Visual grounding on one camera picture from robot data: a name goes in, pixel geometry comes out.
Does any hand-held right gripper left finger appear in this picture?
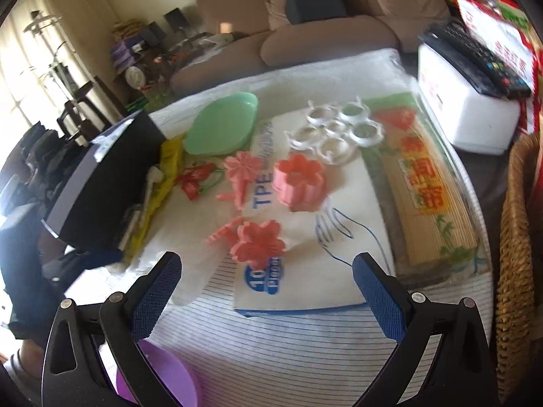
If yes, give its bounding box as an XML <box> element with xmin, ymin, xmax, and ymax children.
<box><xmin>41</xmin><ymin>251</ymin><xmax>191</xmax><ymax>407</ymax></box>

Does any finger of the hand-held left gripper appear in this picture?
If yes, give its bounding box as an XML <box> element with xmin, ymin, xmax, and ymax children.
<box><xmin>40</xmin><ymin>248</ymin><xmax>124</xmax><ymax>280</ymax></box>

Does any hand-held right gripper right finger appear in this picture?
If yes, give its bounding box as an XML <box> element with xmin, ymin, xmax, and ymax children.
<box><xmin>352</xmin><ymin>252</ymin><xmax>501</xmax><ymax>407</ymax></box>

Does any purple plastic bowl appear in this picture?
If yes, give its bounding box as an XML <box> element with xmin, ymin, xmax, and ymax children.
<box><xmin>115</xmin><ymin>339</ymin><xmax>200</xmax><ymax>407</ymax></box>

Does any pink flower stamp front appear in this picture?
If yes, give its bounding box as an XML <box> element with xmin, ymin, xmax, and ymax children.
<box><xmin>206</xmin><ymin>218</ymin><xmax>287</xmax><ymax>264</ymax></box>

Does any pink flower stamp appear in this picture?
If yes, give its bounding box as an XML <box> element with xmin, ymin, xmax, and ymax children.
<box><xmin>206</xmin><ymin>218</ymin><xmax>287</xmax><ymax>264</ymax></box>
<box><xmin>216</xmin><ymin>151</ymin><xmax>261</xmax><ymax>210</ymax></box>

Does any person's left forearm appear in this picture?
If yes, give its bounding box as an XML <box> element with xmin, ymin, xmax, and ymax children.
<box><xmin>6</xmin><ymin>339</ymin><xmax>58</xmax><ymax>393</ymax></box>

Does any white blue glove box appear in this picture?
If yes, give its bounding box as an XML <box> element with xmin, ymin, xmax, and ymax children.
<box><xmin>232</xmin><ymin>110</ymin><xmax>397</xmax><ymax>316</ymax></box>

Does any black storage box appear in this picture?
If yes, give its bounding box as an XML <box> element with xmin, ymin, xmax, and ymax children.
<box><xmin>41</xmin><ymin>112</ymin><xmax>167</xmax><ymax>251</ymax></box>

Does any packaged bamboo sushi mat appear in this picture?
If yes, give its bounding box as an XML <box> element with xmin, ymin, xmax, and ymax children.
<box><xmin>360</xmin><ymin>91</ymin><xmax>495</xmax><ymax>287</ymax></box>

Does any white striped tablecloth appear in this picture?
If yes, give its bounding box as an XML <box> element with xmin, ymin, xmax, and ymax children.
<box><xmin>63</xmin><ymin>49</ymin><xmax>495</xmax><ymax>407</ymax></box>

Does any yellow packet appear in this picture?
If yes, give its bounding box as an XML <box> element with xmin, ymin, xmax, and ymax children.
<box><xmin>123</xmin><ymin>133</ymin><xmax>187</xmax><ymax>264</ymax></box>

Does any red small packet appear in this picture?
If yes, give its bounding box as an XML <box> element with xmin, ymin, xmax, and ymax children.
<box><xmin>176</xmin><ymin>163</ymin><xmax>217</xmax><ymax>200</ymax></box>

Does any pink flower cutter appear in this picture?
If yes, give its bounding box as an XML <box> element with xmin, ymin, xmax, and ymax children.
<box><xmin>271</xmin><ymin>154</ymin><xmax>327</xmax><ymax>213</ymax></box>

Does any wicker basket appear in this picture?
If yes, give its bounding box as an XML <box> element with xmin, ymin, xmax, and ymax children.
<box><xmin>494</xmin><ymin>131</ymin><xmax>543</xmax><ymax>386</ymax></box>

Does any pink flower stamp back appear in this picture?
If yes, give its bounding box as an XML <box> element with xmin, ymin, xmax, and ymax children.
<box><xmin>216</xmin><ymin>151</ymin><xmax>261</xmax><ymax>210</ymax></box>

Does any dark wooden chair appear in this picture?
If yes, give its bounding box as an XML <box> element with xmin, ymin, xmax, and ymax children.
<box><xmin>57</xmin><ymin>76</ymin><xmax>128</xmax><ymax>140</ymax></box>

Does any green oval dish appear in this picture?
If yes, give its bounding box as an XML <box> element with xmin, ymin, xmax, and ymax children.
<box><xmin>183</xmin><ymin>92</ymin><xmax>259</xmax><ymax>156</ymax></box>

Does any white tissue box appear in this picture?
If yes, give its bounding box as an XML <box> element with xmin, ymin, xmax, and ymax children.
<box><xmin>417</xmin><ymin>34</ymin><xmax>520</xmax><ymax>155</ymax></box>

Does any black remote control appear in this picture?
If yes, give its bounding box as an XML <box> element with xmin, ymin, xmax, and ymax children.
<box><xmin>445</xmin><ymin>21</ymin><xmax>533</xmax><ymax>99</ymax></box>
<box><xmin>424</xmin><ymin>23</ymin><xmax>512</xmax><ymax>97</ymax></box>

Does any brown fabric sofa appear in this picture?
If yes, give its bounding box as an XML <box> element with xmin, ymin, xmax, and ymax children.
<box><xmin>170</xmin><ymin>0</ymin><xmax>450</xmax><ymax>90</ymax></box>

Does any black speaker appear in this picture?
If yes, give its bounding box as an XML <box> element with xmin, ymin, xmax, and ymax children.
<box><xmin>163</xmin><ymin>7</ymin><xmax>189</xmax><ymax>32</ymax></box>

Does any dark blue cushion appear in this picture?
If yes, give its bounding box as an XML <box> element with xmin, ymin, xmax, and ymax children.
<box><xmin>285</xmin><ymin>0</ymin><xmax>346</xmax><ymax>30</ymax></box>

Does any red white printed box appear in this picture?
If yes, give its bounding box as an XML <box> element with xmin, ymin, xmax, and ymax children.
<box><xmin>450</xmin><ymin>0</ymin><xmax>543</xmax><ymax>132</ymax></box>

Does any white ring mold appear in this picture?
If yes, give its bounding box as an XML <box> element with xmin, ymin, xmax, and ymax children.
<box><xmin>284</xmin><ymin>99</ymin><xmax>385</xmax><ymax>164</ymax></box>

